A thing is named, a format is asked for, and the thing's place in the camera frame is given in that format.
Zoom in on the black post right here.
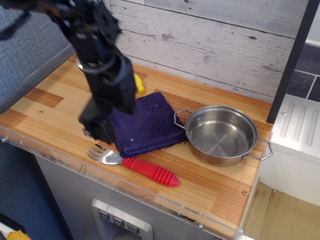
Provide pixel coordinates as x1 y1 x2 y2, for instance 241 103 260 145
266 0 320 124

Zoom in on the yellow object bottom left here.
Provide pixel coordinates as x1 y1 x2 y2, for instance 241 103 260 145
6 230 31 240

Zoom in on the purple folded cloth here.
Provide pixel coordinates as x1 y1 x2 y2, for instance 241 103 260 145
109 92 187 158

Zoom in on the white toy sink unit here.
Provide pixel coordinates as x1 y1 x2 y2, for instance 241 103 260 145
259 94 320 206

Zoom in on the yellow toy banana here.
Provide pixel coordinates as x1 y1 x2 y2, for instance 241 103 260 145
134 73 145 94

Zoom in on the stainless steel pot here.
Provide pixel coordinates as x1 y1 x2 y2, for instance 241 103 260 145
173 105 274 167

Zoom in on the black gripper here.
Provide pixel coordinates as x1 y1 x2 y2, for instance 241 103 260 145
77 53 137 144

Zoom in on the red handled metal fork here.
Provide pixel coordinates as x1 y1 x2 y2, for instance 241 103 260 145
87 143 180 187

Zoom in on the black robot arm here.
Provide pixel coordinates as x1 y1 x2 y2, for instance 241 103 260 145
0 0 137 144

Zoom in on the grey toy cabinet front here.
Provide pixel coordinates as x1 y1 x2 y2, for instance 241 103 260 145
35 156 217 240

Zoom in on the silver dispenser panel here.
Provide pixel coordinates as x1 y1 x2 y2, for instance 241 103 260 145
91 198 154 240

